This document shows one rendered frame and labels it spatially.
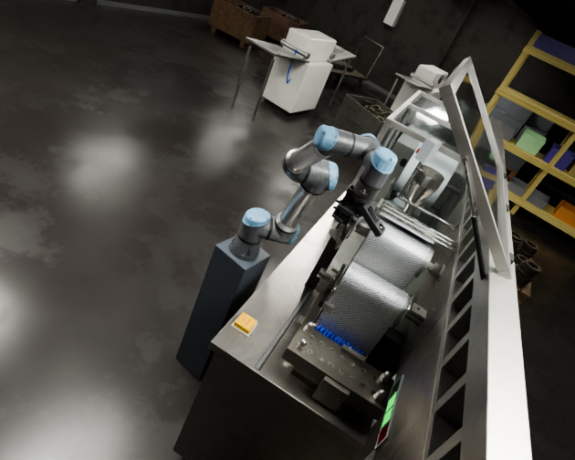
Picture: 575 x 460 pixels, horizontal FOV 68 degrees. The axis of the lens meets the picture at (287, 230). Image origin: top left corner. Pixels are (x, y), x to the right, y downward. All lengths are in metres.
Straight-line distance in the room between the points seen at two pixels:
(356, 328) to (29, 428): 1.58
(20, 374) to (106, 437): 0.55
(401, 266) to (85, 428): 1.67
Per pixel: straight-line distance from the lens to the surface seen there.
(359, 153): 1.34
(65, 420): 2.47
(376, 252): 1.75
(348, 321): 1.66
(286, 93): 6.63
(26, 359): 2.66
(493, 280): 1.26
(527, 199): 7.56
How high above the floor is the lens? 2.17
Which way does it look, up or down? 33 degrees down
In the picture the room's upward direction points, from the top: 25 degrees clockwise
